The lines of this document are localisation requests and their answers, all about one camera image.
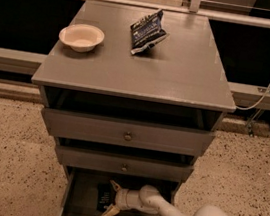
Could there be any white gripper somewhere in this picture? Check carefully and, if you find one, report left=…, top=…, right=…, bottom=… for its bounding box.
left=101, top=179, right=142, bottom=216

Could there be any dark blue rxbar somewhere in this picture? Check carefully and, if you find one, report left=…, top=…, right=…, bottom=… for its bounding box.
left=97, top=183, right=114, bottom=212

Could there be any brass middle drawer knob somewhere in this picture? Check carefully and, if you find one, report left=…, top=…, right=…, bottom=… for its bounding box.
left=121, top=164, right=128, bottom=172

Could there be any brass drawer knob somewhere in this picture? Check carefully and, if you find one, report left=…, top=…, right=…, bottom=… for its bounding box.
left=123, top=132, right=133, bottom=141
left=121, top=164, right=128, bottom=172

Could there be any grey open bottom drawer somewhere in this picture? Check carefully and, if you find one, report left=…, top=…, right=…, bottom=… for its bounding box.
left=59, top=168, right=177, bottom=216

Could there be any grey middle drawer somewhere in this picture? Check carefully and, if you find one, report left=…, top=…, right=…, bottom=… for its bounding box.
left=55, top=146, right=194, bottom=182

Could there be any brass top drawer knob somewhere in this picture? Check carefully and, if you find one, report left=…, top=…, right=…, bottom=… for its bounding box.
left=123, top=132, right=133, bottom=141

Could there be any grey top drawer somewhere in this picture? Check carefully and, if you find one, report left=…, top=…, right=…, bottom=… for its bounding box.
left=41, top=108, right=215, bottom=157

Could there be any white paper bowl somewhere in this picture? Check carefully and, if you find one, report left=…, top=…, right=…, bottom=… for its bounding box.
left=59, top=24, right=105, bottom=53

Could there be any dark blue chip bag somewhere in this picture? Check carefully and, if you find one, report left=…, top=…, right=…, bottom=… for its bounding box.
left=130, top=9, right=168, bottom=55

